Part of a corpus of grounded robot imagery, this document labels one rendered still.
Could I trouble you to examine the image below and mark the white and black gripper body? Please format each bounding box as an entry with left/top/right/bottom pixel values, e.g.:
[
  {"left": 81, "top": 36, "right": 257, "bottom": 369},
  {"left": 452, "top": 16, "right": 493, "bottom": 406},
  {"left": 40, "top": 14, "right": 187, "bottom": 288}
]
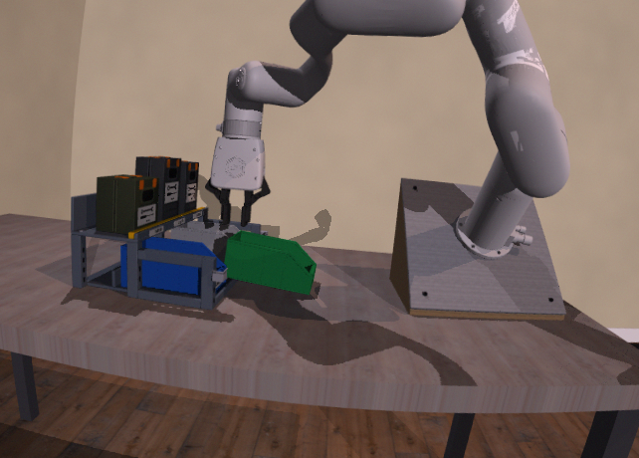
[{"left": 210, "top": 134, "right": 265, "bottom": 191}]

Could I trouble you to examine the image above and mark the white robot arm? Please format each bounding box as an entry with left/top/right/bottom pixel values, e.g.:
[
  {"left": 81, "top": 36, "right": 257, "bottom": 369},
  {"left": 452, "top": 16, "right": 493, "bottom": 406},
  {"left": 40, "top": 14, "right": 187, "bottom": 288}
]
[{"left": 216, "top": 0, "right": 570, "bottom": 259}]

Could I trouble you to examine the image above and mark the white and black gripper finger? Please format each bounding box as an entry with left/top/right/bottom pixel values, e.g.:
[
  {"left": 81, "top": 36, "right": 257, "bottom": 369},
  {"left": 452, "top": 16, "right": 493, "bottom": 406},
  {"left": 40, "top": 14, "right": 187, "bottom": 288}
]
[
  {"left": 241, "top": 176, "right": 271, "bottom": 227},
  {"left": 205, "top": 178, "right": 231, "bottom": 225}
]

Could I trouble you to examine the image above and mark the green bin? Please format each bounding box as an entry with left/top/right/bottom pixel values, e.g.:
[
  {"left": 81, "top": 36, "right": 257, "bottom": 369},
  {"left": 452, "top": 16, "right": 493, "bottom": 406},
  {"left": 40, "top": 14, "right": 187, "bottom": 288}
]
[{"left": 224, "top": 230, "right": 317, "bottom": 295}]

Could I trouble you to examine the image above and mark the orange flat bar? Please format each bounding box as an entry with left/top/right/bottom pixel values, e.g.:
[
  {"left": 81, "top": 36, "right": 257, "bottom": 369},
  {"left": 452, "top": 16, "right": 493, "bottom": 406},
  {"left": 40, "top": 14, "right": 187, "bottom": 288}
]
[{"left": 128, "top": 207, "right": 205, "bottom": 239}]

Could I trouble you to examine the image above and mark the grey metal shelf rack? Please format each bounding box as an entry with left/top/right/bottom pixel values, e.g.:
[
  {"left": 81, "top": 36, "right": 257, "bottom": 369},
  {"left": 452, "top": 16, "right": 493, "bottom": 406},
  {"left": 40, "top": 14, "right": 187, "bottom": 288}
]
[{"left": 71, "top": 193, "right": 239, "bottom": 311}]

